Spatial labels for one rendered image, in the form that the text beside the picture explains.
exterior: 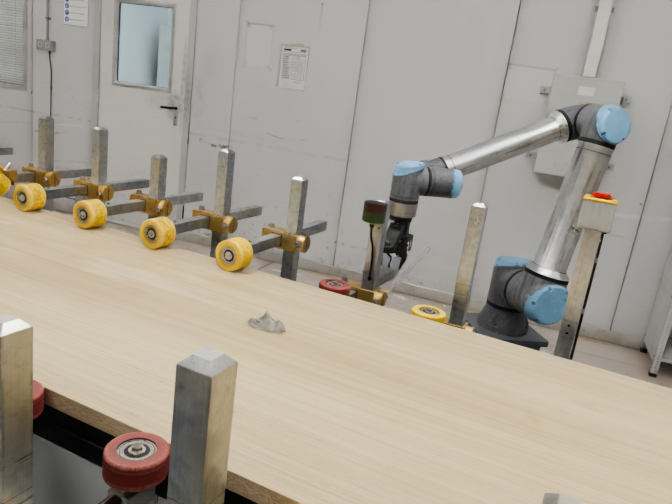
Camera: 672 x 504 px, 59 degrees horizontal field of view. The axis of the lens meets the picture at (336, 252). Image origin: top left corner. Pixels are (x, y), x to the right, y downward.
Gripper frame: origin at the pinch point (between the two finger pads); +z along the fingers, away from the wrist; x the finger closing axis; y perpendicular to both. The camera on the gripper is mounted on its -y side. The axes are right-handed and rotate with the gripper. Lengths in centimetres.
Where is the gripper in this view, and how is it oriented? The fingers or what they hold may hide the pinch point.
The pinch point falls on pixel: (388, 277)
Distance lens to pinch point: 189.8
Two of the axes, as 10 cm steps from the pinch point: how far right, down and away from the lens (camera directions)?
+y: 4.4, -2.0, 8.8
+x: -8.9, -2.3, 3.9
